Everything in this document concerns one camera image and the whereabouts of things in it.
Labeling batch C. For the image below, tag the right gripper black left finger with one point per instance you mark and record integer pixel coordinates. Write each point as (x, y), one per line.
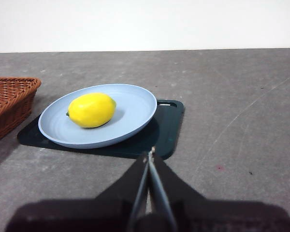
(87, 215)

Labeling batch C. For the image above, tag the blue round plate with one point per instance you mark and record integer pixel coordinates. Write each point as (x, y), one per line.
(130, 116)

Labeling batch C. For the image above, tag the yellow lemon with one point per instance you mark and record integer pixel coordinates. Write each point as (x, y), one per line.
(91, 110)

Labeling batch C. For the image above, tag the black cutting board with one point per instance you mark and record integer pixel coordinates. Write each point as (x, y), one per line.
(164, 135)

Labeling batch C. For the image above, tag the brown wicker basket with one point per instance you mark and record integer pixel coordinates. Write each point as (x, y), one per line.
(7, 104)

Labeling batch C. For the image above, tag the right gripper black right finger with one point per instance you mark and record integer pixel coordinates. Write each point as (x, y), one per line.
(220, 217)

